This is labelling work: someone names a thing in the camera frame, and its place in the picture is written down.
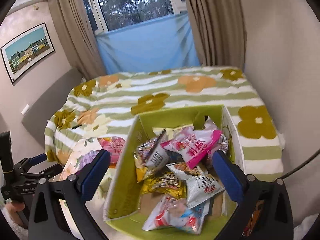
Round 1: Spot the purple snack bag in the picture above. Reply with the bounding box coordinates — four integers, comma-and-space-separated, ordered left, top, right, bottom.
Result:
76, 150, 100, 171

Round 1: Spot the pink striped snack bag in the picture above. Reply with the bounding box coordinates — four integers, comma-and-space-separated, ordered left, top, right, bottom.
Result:
98, 137, 125, 167

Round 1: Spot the pink strawberry snack bag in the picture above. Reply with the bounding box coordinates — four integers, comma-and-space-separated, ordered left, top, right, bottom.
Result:
161, 126, 222, 168

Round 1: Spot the red brown TATTRE snack bag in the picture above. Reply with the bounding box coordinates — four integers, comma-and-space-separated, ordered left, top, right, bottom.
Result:
133, 129, 169, 183

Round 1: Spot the person's hand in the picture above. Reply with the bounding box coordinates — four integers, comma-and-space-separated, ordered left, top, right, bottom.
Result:
5, 201, 25, 213

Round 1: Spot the green cardboard box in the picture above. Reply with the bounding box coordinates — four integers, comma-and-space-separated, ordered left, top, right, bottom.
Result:
104, 105, 246, 239

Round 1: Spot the white grey snack bag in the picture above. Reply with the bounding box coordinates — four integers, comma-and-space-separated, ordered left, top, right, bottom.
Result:
167, 163, 225, 209

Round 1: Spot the white red blue snack bag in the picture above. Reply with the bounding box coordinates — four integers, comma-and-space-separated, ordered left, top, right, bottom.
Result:
142, 195, 210, 235

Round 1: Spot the yellow black snack bag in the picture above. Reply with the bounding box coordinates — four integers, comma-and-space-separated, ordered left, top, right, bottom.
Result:
140, 171, 187, 199

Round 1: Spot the floral striped bed blanket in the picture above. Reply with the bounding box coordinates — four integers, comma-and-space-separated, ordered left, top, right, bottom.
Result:
44, 67, 284, 181

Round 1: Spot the framed houses picture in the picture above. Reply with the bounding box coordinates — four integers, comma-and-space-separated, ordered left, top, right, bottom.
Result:
1, 23, 55, 83

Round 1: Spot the blue window cloth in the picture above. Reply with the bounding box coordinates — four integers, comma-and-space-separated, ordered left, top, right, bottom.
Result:
96, 12, 200, 74

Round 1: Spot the window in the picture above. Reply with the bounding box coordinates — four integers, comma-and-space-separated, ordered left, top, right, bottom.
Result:
83, 0, 187, 35

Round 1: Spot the beige curtain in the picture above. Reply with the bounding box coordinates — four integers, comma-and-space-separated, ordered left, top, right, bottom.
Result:
185, 0, 246, 69

